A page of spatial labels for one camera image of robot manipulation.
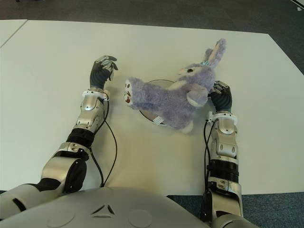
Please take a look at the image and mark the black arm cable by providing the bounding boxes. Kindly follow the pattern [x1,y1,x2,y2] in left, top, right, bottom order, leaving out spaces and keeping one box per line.
[89,99,118,188]
[203,120,216,190]

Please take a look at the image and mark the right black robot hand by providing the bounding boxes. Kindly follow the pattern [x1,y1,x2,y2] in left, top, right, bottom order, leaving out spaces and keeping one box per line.
[208,80,233,114]

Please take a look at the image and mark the grey robot torso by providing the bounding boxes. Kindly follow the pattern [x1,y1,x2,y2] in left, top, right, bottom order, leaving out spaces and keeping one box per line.
[0,182,304,228]

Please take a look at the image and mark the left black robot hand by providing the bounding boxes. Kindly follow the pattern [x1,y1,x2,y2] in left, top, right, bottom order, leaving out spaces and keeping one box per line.
[89,55,119,91]

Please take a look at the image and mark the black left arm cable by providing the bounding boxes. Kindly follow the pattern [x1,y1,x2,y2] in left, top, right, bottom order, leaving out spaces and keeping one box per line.
[89,99,118,188]

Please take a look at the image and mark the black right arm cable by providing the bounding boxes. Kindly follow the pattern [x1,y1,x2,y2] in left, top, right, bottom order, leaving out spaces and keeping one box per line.
[203,120,216,190]

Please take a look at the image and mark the white plate black rim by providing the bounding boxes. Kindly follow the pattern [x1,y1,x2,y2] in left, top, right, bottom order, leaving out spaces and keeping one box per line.
[139,79,175,125]

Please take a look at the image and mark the purple plush bunny doll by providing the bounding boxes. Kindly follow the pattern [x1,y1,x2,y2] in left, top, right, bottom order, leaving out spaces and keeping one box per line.
[122,38,227,134]

